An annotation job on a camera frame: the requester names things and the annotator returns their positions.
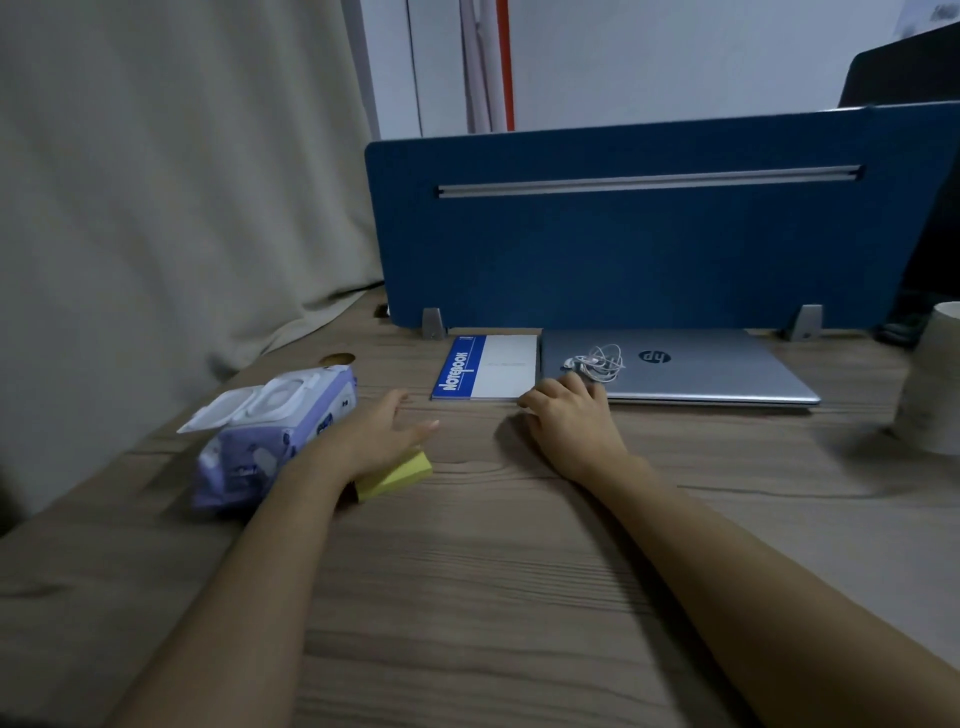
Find person's right forearm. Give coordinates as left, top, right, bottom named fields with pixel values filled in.
left=592, top=457, right=960, bottom=728

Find person's left forearm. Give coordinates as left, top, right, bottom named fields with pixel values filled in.
left=97, top=457, right=354, bottom=728

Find blue and white notebook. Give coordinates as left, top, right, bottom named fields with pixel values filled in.
left=430, top=334, right=541, bottom=403

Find yellow sticky note pad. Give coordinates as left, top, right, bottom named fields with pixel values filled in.
left=353, top=447, right=435, bottom=504

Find black partition panel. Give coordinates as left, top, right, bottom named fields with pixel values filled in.
left=837, top=20, right=960, bottom=331

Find silver laptop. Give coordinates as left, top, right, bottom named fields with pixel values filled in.
left=539, top=328, right=823, bottom=409

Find blue desk divider panel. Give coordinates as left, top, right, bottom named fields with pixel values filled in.
left=364, top=101, right=960, bottom=331

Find person's left hand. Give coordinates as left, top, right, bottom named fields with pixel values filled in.
left=314, top=388, right=442, bottom=489

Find white wired earphones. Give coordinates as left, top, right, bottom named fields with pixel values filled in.
left=562, top=344, right=626, bottom=384

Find person's right hand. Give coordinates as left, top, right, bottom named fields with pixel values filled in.
left=515, top=372, right=631, bottom=485

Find beige curtain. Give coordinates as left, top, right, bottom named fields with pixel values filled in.
left=0, top=0, right=385, bottom=519

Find red rolled tube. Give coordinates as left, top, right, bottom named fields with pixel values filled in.
left=494, top=0, right=517, bottom=133

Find purple wet wipes pack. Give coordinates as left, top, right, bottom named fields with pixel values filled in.
left=176, top=364, right=359, bottom=513

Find white rolled tube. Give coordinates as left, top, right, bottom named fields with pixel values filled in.
left=458, top=0, right=493, bottom=135
left=476, top=0, right=505, bottom=134

